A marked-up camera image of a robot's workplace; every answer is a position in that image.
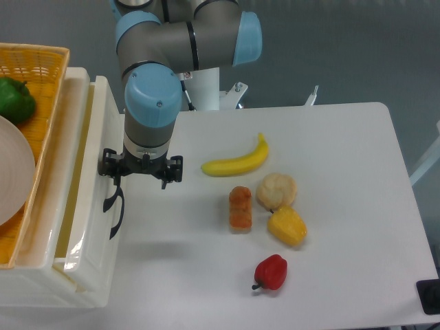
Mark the green bell pepper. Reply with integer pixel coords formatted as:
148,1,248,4
1,76,36,124

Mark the yellow banana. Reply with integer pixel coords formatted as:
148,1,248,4
201,133,270,177

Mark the yellow woven basket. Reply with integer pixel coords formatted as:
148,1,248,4
1,43,70,270

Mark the white metal frame right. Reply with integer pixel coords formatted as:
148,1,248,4
409,122,439,187

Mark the black top drawer handle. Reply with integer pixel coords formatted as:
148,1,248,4
102,186,125,212

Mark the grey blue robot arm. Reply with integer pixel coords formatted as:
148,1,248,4
99,1,263,203

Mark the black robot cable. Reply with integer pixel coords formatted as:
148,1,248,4
179,73,197,111

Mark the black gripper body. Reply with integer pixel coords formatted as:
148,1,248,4
122,148,168,177

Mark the white drawer cabinet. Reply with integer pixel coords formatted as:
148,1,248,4
1,67,110,308

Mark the red bell pepper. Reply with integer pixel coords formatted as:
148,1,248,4
252,254,287,291

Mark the yellow bell pepper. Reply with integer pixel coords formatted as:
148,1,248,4
267,206,307,246

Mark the black device at edge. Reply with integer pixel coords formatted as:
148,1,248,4
416,279,440,315

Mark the black lower drawer handle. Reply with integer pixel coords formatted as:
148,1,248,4
109,195,125,240

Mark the round cream bread roll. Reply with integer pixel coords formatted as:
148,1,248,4
256,173,297,210

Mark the beige round plate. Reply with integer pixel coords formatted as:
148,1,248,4
0,118,35,224

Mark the black drawer handle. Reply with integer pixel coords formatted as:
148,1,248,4
102,186,125,212
109,195,125,240

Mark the orange croissant bread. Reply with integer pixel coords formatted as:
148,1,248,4
229,186,252,231

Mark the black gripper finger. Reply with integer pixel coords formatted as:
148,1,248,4
98,148,124,199
161,155,183,189

